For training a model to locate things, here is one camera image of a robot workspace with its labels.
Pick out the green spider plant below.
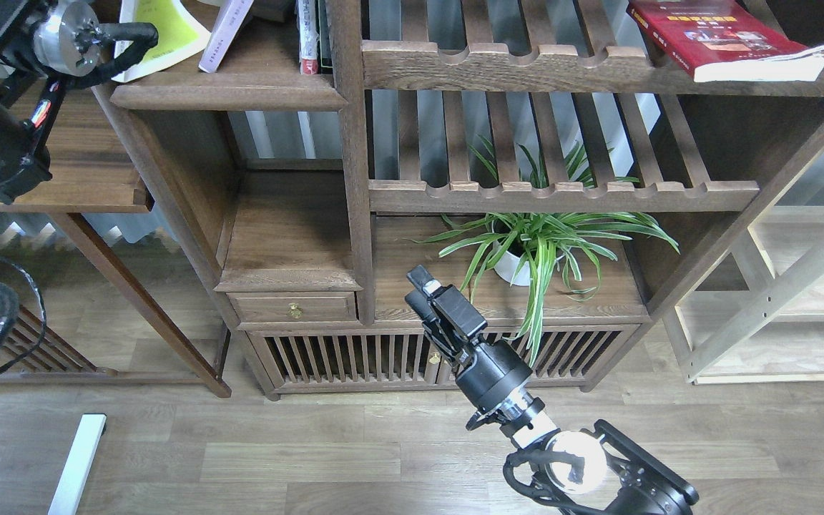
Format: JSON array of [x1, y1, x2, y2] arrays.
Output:
[[412, 136, 679, 370]]

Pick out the dark upright book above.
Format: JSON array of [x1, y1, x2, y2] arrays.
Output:
[[316, 0, 333, 74]]

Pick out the white floor bar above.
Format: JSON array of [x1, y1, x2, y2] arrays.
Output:
[[48, 413, 107, 514]]

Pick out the red white upright book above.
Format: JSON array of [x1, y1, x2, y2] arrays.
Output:
[[295, 0, 320, 75]]

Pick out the yellow green book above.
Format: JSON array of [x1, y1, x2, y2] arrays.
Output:
[[112, 1, 210, 84]]

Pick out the wooden slatted rack left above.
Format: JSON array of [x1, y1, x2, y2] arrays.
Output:
[[0, 250, 119, 398]]

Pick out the brass drawer knob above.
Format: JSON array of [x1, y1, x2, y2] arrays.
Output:
[[288, 303, 303, 320]]

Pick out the dark wooden bookshelf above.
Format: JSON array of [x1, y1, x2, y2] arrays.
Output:
[[94, 1, 824, 400]]

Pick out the white plant pot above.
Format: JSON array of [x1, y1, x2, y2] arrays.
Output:
[[490, 224, 564, 287]]

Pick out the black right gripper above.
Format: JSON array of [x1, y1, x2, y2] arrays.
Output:
[[405, 266, 533, 430]]

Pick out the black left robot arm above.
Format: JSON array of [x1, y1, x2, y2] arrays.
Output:
[[0, 1, 158, 205]]

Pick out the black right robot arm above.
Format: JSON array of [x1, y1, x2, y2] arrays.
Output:
[[405, 266, 700, 514]]

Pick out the purple white book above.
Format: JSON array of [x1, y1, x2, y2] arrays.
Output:
[[197, 1, 254, 73]]

